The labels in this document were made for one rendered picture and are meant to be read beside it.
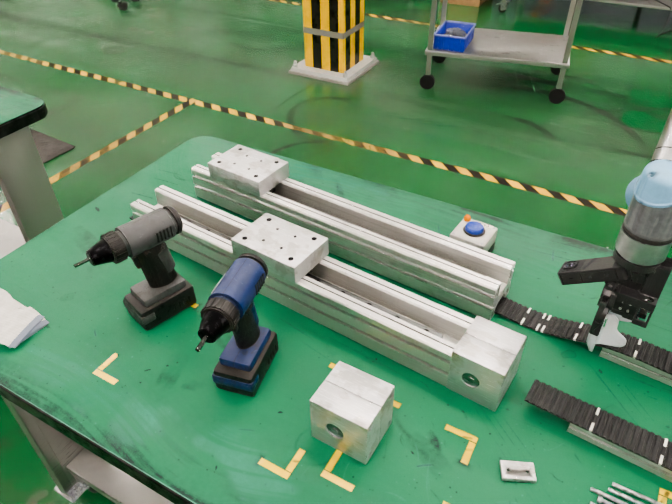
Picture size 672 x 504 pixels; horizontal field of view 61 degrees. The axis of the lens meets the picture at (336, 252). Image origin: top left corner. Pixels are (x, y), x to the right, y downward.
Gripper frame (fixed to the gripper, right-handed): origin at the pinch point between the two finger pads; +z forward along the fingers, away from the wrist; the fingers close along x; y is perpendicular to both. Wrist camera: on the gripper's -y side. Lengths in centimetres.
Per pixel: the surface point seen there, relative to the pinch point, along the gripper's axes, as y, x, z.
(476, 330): -16.3, -17.3, -6.8
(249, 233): -64, -21, -10
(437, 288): -29.2, -4.7, -0.4
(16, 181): -190, -7, 26
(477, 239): -27.7, 10.8, -3.4
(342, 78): -211, 233, 75
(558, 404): -0.4, -19.2, -0.3
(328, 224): -56, -5, -6
